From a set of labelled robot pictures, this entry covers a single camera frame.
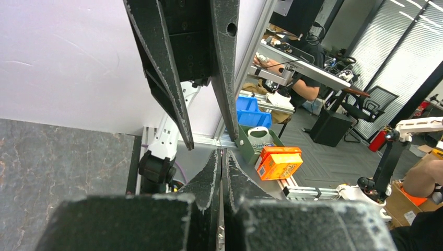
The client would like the green storage bin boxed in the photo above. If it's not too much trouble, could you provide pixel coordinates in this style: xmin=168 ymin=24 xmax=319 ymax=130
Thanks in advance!
xmin=235 ymin=125 xmax=284 ymax=164

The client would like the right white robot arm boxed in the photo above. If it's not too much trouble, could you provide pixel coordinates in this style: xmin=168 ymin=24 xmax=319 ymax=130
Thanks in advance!
xmin=124 ymin=1 xmax=239 ymax=193

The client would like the blue plastic bin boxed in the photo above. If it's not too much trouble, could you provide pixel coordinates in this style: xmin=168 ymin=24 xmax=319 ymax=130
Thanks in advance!
xmin=236 ymin=96 xmax=272 ymax=129

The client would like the black office chair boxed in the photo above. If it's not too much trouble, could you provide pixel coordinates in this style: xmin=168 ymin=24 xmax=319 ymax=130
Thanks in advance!
xmin=341 ymin=86 xmax=399 ymax=143

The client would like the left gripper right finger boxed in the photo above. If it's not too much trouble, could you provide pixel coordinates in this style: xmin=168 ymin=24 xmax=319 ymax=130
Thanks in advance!
xmin=222 ymin=149 xmax=275 ymax=250

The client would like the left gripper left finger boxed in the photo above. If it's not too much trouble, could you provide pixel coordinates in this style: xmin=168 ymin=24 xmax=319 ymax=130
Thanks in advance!
xmin=179 ymin=149 xmax=223 ymax=250

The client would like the seated person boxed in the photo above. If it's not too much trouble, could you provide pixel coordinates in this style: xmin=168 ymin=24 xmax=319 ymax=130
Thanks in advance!
xmin=252 ymin=36 xmax=324 ymax=109

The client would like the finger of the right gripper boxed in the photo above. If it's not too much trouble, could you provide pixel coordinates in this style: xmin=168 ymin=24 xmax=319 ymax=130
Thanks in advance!
xmin=123 ymin=1 xmax=194 ymax=150
xmin=209 ymin=1 xmax=239 ymax=141

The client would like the orange snack box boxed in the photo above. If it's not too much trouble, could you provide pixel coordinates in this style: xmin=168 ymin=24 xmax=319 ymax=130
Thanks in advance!
xmin=254 ymin=146 xmax=303 ymax=181

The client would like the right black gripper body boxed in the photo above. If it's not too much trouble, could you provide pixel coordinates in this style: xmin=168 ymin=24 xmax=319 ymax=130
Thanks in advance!
xmin=160 ymin=1 xmax=211 ymax=82

